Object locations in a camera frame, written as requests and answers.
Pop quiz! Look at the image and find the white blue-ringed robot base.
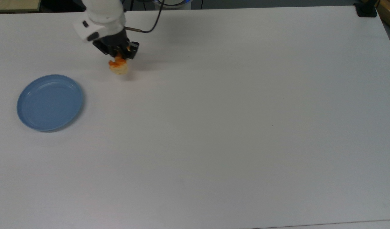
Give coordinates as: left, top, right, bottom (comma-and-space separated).
152, 0, 192, 9

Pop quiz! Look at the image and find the brown wooden furniture edge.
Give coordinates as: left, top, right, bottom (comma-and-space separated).
376, 0, 390, 33

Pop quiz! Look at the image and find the wooden board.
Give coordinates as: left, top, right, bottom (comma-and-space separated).
0, 0, 42, 13

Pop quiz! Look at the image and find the orange-topped bread loaf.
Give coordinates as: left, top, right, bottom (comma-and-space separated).
108, 53, 129, 76

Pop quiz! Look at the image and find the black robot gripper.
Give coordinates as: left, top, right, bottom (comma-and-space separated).
93, 27, 140, 61

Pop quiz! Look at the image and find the blue round plate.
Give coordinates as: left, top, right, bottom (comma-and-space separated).
17, 74, 84, 132

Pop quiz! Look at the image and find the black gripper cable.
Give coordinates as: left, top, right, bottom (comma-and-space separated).
125, 0, 165, 34

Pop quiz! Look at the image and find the black table clamp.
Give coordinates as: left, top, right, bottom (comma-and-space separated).
354, 0, 378, 18

